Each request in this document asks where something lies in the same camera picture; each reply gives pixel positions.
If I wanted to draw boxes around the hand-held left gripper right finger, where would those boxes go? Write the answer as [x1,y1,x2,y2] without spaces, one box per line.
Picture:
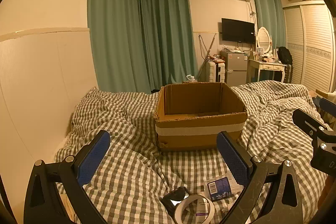
[217,131,306,224]

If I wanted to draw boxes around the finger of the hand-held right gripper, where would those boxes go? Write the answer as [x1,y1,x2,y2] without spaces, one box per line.
[313,97,336,125]
[292,108,332,141]

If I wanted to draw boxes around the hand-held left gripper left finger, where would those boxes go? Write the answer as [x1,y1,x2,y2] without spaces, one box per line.
[24,130,111,224]

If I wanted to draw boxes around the clear packet with blue label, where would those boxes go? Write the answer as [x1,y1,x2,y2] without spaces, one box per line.
[202,175,244,203]

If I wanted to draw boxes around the cardboard box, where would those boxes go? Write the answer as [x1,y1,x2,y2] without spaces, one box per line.
[154,82,248,152]

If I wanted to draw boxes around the white tube with purple label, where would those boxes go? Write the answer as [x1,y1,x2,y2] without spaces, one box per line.
[194,199,210,217]

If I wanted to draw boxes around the white tape roll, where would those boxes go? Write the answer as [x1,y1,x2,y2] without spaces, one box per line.
[175,194,215,224]

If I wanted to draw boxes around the pale cloth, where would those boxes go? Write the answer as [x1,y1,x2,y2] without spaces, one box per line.
[316,89,336,104]

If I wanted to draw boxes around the dark green suitcase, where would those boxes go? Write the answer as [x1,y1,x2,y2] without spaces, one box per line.
[283,64,294,83]

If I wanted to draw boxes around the green checked blanket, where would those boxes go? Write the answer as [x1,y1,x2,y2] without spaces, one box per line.
[54,80,334,224]

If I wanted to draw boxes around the white louvred wardrobe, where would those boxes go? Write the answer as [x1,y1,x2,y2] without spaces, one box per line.
[282,0,336,93]

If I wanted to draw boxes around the black backpack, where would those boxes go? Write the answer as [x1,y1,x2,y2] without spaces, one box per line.
[277,46,293,65]

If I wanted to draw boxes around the white dressing table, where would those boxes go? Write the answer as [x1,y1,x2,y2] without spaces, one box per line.
[247,57,286,84]

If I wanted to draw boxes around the small grey fridge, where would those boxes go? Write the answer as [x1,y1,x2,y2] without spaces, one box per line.
[220,50,248,86]

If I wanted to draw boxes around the white oval mirror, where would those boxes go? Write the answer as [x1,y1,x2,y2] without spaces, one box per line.
[256,27,273,54]

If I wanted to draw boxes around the broom sticks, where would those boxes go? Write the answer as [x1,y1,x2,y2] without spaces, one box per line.
[198,34,217,75]

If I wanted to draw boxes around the narrow green curtain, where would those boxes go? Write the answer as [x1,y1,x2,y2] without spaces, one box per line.
[251,0,287,50]

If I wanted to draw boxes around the wide green curtain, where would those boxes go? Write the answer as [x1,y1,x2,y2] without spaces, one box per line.
[87,0,143,94]

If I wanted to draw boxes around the green corner curtain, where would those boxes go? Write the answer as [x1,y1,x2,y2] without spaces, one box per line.
[136,0,198,93]

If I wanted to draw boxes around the black wall television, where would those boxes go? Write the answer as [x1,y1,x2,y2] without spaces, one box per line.
[221,18,256,44]

